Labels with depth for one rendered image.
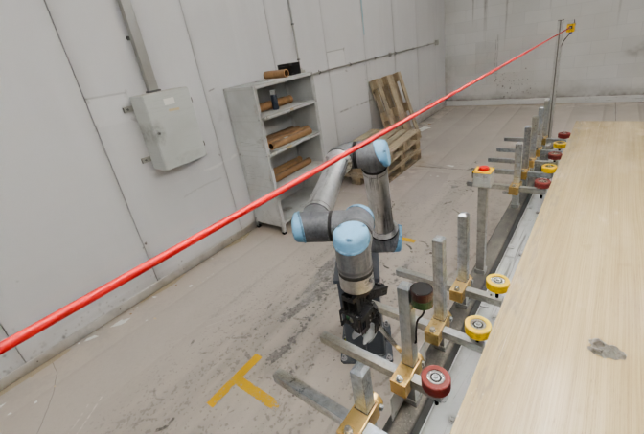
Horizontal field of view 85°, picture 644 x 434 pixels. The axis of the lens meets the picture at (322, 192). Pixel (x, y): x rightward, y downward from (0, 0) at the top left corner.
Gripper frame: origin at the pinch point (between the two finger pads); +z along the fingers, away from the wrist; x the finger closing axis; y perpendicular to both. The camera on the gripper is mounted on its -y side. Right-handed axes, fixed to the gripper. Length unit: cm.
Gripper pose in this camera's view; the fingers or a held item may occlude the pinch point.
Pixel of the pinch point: (369, 336)
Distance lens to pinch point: 110.5
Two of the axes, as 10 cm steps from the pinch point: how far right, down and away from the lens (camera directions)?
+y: -6.2, 3.9, -6.8
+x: 7.7, 1.4, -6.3
